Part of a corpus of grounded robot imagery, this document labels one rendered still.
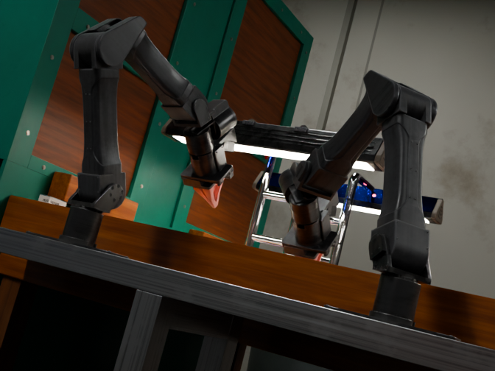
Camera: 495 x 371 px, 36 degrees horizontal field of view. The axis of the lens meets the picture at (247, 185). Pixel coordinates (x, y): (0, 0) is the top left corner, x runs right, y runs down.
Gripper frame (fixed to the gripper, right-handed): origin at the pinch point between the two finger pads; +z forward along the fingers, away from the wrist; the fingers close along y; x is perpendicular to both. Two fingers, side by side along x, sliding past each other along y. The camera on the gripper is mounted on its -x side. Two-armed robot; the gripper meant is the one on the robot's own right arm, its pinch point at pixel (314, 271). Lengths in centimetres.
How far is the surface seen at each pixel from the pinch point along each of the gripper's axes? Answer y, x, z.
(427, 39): 77, -299, 90
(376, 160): -3.3, -28.9, -9.9
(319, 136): 13.1, -33.8, -11.2
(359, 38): 119, -295, 90
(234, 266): 9.1, 14.7, -11.2
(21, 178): 74, 6, -15
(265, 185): 33.0, -36.4, 8.6
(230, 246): 11.2, 12.0, -13.4
